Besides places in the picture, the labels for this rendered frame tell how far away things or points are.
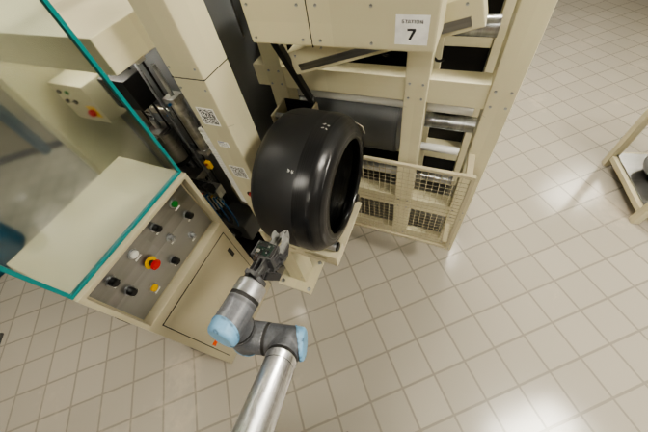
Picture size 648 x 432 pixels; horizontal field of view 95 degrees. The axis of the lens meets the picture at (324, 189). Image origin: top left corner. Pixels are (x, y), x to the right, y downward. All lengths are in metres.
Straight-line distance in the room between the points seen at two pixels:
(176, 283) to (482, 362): 1.74
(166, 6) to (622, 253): 2.85
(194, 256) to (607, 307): 2.42
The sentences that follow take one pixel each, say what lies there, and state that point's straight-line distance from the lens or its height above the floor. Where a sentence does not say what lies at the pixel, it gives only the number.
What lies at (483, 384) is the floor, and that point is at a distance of 2.19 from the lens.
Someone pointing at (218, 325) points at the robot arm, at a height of 1.33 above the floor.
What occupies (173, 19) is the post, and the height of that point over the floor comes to 1.83.
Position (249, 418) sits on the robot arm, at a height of 1.33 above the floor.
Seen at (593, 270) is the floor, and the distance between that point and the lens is 2.70.
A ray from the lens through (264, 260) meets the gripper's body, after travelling 0.92.
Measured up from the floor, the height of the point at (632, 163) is 0.13.
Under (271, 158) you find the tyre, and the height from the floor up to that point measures 1.41.
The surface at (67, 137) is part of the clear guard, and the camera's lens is 1.10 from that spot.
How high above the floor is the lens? 2.10
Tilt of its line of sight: 51 degrees down
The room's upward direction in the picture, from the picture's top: 13 degrees counter-clockwise
